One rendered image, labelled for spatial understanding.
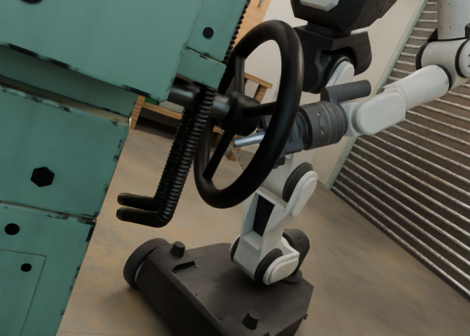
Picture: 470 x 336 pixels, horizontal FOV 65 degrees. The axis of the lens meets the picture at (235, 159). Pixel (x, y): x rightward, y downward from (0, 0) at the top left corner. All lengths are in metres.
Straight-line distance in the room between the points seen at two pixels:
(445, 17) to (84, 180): 0.78
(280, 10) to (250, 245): 3.29
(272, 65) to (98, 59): 4.10
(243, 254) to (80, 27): 1.18
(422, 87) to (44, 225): 0.72
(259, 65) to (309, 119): 3.54
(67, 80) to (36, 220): 0.11
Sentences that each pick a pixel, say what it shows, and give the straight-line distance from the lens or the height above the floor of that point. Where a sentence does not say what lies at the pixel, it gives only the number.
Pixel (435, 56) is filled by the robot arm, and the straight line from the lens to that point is 0.91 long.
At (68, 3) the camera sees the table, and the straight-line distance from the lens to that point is 0.20.
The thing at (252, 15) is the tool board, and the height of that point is 1.40.
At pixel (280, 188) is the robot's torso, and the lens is 1.13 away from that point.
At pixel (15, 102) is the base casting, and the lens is 0.30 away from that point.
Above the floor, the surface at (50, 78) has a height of 0.81.
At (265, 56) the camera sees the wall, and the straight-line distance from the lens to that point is 4.22.
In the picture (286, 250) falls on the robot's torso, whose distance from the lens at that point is 1.44.
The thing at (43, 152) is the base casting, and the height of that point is 0.76.
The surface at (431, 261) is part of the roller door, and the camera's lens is 3.50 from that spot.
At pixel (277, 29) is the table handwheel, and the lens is 0.52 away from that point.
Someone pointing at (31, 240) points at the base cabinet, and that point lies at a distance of 0.35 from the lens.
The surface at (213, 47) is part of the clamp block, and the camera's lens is 0.44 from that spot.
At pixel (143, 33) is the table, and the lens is 0.20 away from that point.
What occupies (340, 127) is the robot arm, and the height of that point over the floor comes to 0.85.
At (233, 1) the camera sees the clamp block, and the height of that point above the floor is 0.94.
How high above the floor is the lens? 0.87
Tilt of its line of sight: 13 degrees down
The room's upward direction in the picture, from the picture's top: 24 degrees clockwise
